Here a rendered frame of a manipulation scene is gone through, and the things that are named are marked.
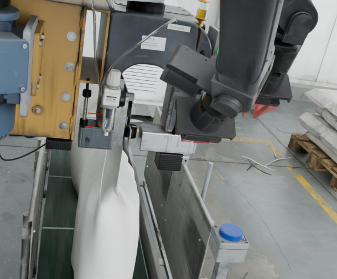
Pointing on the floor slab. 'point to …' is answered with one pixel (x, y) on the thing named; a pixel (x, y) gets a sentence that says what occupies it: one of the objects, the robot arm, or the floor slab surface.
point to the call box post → (220, 270)
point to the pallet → (323, 163)
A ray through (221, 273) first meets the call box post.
